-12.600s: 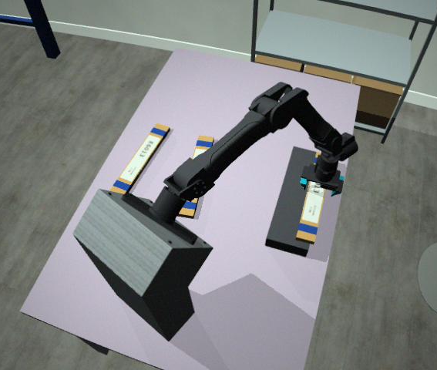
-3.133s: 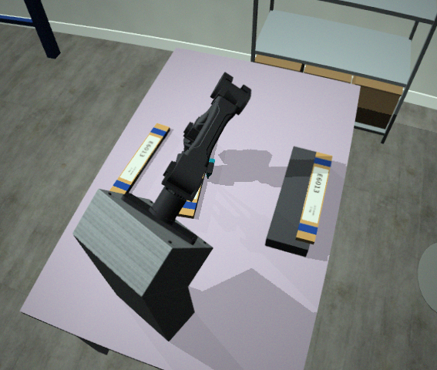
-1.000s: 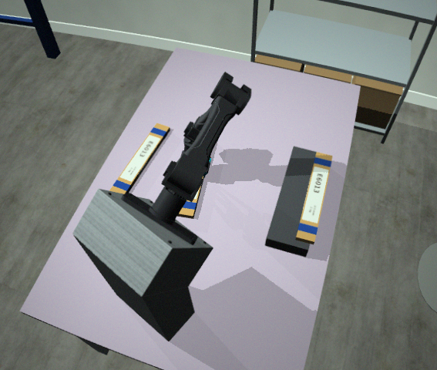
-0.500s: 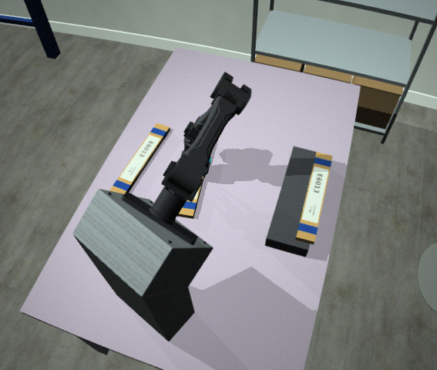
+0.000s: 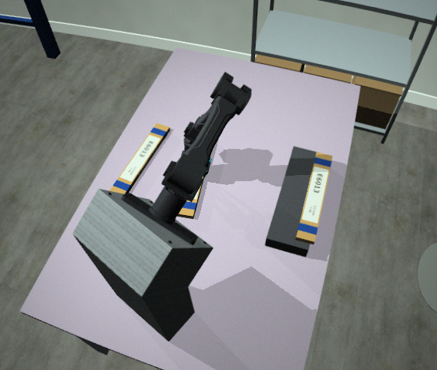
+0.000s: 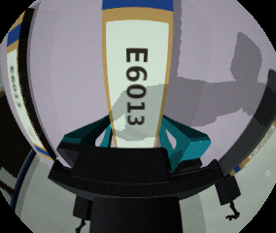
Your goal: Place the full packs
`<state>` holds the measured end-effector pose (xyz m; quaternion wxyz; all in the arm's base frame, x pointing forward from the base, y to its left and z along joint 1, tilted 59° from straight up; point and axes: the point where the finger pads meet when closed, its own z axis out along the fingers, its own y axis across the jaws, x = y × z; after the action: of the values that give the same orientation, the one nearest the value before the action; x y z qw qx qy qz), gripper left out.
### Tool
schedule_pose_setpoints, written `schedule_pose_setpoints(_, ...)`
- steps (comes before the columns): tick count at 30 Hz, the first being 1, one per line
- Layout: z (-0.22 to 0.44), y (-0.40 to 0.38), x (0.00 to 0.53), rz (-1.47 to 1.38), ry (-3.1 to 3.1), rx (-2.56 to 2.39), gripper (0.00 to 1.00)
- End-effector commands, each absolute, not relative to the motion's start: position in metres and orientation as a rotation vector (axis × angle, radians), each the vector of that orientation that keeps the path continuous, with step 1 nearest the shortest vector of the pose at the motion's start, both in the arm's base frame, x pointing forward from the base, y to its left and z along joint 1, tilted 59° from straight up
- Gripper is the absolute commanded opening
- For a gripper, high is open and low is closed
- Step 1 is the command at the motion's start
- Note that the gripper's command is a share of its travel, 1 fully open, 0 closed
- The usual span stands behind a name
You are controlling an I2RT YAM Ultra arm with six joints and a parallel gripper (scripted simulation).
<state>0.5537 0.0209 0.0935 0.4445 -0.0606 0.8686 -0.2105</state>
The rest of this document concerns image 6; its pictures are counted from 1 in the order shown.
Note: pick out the white electrode pack with blue band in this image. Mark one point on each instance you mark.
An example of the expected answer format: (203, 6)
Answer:
(259, 147)

